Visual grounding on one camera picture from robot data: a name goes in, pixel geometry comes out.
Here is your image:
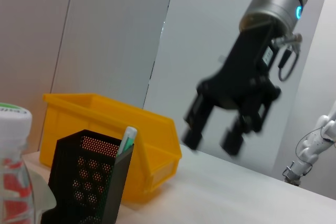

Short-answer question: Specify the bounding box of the green glass fruit plate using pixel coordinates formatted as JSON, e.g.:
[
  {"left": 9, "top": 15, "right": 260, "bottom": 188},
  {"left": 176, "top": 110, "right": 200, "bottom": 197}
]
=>
[{"left": 23, "top": 165, "right": 58, "bottom": 221}]

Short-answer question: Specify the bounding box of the yellow plastic bin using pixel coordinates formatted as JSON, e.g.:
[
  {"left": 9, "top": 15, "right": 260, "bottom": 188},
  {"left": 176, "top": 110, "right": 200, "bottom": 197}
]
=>
[{"left": 38, "top": 92, "right": 183, "bottom": 206}]

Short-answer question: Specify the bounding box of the green label water bottle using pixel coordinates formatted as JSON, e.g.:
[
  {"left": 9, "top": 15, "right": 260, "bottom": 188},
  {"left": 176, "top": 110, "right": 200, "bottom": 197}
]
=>
[{"left": 0, "top": 102, "right": 37, "bottom": 224}]

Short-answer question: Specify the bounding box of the green utility knife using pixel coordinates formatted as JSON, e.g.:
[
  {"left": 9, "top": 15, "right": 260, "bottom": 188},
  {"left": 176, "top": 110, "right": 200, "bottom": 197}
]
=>
[{"left": 117, "top": 126, "right": 138, "bottom": 157}]

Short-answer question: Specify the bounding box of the black mesh pen holder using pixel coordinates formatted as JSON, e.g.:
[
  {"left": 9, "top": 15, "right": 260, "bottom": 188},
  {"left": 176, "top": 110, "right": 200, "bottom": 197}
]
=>
[{"left": 40, "top": 129, "right": 135, "bottom": 224}]

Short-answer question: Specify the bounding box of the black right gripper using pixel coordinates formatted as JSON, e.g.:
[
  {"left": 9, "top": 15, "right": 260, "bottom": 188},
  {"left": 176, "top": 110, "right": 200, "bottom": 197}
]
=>
[{"left": 183, "top": 21, "right": 282, "bottom": 158}]

